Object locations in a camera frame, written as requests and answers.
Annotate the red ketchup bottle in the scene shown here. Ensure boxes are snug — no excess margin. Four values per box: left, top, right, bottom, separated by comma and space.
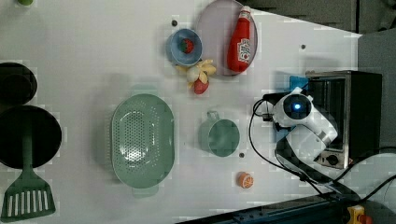
227, 6, 251, 73

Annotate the small strawberry in bowl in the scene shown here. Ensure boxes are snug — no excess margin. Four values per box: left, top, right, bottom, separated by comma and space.
179, 38, 194, 54

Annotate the black round pan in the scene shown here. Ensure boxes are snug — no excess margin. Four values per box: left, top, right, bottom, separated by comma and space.
0, 105, 62, 169

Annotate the yellow red clamp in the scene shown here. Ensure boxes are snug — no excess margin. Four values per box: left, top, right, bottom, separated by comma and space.
347, 205, 373, 224

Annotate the peeled toy banana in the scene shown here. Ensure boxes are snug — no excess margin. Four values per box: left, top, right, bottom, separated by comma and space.
176, 60, 217, 88

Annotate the blue bowl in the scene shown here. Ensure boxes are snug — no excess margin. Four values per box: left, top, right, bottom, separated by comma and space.
165, 29, 203, 66

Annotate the red toy strawberry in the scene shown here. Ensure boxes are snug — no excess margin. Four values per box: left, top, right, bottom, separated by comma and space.
193, 79, 209, 94

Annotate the green slotted spatula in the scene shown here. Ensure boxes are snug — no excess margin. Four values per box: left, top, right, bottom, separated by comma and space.
1, 123, 56, 223

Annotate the green cup with handle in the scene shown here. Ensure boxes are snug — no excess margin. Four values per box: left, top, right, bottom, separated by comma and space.
198, 110, 240, 157

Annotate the grey round plate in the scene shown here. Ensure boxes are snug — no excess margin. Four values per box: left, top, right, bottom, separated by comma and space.
194, 0, 248, 77

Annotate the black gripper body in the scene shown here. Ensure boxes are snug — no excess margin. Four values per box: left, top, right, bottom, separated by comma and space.
262, 92, 287, 121

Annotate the green toy cylinder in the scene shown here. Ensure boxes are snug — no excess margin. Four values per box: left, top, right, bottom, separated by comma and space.
18, 0, 34, 6

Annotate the black round lid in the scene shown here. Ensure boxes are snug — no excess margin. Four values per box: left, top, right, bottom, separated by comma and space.
0, 63, 37, 105

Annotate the black toaster oven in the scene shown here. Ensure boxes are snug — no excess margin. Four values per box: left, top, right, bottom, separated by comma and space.
299, 70, 382, 169

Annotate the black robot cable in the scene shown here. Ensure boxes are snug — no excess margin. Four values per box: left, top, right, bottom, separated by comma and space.
247, 98, 396, 203

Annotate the orange slice toy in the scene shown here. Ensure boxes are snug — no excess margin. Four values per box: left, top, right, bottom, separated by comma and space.
237, 173, 254, 189

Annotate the green colander basket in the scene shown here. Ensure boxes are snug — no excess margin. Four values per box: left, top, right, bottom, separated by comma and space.
110, 85, 175, 198

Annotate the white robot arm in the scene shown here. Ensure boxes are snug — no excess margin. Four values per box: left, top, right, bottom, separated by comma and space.
262, 87, 360, 201

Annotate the blue metal frame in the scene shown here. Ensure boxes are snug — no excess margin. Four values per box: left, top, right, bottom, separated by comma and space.
178, 193, 351, 224

